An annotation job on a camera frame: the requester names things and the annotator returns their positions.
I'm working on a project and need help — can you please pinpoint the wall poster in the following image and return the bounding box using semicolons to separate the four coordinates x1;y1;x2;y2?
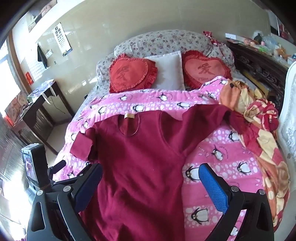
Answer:
28;0;58;32

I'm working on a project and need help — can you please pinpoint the white square pillow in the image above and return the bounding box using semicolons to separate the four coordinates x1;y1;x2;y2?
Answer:
144;51;186;91

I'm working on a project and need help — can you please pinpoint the clear plastic bag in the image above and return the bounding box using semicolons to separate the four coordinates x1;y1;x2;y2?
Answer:
262;35;278;50

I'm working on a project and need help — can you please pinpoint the red patterned cloth bundle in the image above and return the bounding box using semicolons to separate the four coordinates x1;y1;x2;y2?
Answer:
203;31;223;47

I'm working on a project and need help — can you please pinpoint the white lace covered chair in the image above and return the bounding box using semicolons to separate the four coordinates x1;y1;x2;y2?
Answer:
276;67;296;167

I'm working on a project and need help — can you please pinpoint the eye chart poster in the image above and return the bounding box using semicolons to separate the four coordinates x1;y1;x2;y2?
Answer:
53;22;73;57

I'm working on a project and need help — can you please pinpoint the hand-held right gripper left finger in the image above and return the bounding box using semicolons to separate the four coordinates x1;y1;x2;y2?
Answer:
26;163;103;241

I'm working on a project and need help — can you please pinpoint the dark hanging cloth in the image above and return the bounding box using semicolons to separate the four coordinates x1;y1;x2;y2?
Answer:
37;44;48;69

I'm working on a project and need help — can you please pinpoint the orange red floral blanket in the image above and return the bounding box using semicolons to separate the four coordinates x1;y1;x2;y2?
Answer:
219;79;290;230

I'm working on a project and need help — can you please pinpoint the pink penguin print blanket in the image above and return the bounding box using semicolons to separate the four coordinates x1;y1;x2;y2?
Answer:
57;76;264;241

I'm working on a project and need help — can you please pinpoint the ribbed metal panel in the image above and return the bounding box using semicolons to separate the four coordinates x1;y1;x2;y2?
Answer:
0;120;28;181

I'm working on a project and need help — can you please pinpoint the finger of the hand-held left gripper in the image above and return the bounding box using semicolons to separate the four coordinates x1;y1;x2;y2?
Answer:
47;160;67;181

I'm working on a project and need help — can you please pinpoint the floral rolled quilt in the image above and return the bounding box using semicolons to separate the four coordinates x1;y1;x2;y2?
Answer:
96;30;236;93

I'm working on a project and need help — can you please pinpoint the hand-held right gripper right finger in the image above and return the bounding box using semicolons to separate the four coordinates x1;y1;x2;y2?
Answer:
198;163;274;241

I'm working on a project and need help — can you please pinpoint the window with wooden frame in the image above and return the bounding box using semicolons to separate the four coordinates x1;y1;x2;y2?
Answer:
0;42;23;121

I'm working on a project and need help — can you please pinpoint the red heart-shaped pillow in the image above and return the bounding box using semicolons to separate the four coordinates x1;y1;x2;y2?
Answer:
182;50;232;90
109;54;158;93

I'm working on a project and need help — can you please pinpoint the dark wooden desk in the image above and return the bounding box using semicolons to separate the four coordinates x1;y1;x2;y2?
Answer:
11;80;75;156

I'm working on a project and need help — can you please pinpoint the dark red sweater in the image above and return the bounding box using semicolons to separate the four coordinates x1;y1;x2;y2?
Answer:
70;103;241;241

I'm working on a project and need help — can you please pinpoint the white desk cloth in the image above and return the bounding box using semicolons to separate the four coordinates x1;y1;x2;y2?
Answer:
28;79;57;98

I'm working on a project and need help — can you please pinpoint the carved dark wooden cabinet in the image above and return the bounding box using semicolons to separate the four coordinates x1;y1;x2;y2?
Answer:
225;39;289;112

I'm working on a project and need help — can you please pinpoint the red printed box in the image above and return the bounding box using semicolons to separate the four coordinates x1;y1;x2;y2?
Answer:
5;91;30;118

